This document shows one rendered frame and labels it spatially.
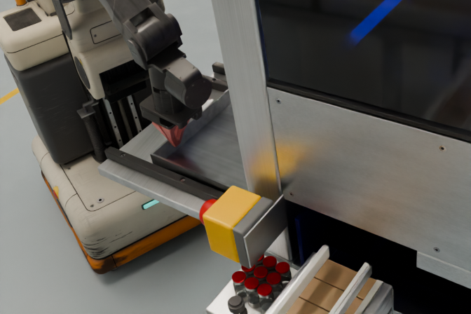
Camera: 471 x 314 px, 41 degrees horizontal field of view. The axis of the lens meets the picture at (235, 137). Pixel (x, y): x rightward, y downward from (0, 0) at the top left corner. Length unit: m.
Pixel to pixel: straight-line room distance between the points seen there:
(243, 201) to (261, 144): 0.09
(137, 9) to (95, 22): 0.77
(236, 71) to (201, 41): 2.69
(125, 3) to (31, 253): 1.57
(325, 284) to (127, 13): 0.52
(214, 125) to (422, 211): 0.61
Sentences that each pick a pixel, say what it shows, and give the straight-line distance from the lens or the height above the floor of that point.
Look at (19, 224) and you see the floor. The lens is 2.62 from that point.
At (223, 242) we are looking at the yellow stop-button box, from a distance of 0.87.
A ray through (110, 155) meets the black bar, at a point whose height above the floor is 0.89.
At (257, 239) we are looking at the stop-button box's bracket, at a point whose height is 1.00.
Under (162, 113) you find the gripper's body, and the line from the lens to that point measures 1.13.
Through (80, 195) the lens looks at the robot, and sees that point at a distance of 2.18.
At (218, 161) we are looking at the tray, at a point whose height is 0.88.
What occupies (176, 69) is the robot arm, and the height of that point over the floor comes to 1.11.
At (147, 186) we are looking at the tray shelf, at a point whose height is 0.88.
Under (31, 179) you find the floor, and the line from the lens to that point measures 2.82.
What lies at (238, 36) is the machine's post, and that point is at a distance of 0.75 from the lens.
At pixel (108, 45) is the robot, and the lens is 1.84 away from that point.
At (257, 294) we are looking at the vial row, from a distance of 0.91.
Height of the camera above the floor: 1.62
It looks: 37 degrees down
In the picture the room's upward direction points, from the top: 11 degrees counter-clockwise
